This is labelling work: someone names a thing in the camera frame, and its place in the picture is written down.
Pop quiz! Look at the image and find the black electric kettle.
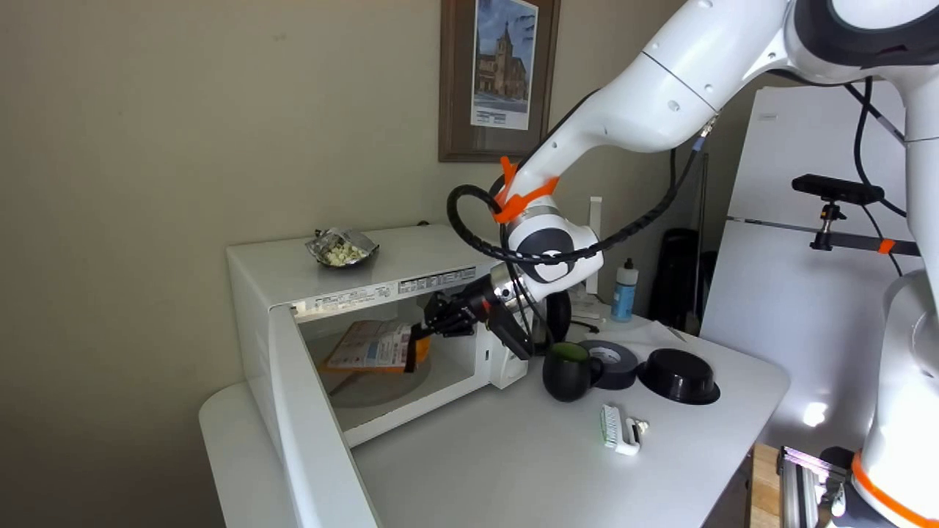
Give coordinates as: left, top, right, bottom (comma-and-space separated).
546, 292, 572, 342

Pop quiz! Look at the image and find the black camera on stand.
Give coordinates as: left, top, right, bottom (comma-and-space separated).
791, 172, 882, 248

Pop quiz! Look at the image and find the white microwave oven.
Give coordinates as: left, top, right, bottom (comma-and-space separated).
226, 226, 527, 445

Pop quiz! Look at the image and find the white microwave door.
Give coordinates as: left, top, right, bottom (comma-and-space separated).
266, 310, 376, 528

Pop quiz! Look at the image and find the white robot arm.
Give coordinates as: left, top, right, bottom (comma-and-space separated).
417, 0, 939, 528

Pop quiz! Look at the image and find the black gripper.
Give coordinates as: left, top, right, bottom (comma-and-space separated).
404, 279, 531, 373

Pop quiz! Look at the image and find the white desk lamp bar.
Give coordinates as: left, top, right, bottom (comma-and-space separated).
583, 192, 615, 333

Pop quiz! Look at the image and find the black round lid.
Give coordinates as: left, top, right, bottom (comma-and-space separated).
638, 349, 719, 404

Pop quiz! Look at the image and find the blue white spray bottle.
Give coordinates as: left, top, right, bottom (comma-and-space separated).
610, 258, 638, 323

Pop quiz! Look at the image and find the black duct tape roll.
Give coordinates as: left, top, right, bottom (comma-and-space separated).
583, 339, 638, 390

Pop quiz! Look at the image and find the dark green cup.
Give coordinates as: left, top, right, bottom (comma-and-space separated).
543, 342, 602, 402

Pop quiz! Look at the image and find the black tall speaker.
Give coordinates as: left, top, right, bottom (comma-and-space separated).
647, 229, 698, 332

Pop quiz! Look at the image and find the black braided cable hose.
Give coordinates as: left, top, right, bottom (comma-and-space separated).
443, 135, 710, 270

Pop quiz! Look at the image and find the framed corkboard with poster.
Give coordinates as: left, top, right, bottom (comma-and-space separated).
437, 0, 559, 165

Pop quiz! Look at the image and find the orange snack packet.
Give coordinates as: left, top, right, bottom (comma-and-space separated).
324, 320, 414, 373

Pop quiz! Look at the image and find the small white plastic gadget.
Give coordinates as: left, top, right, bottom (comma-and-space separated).
602, 404, 647, 453

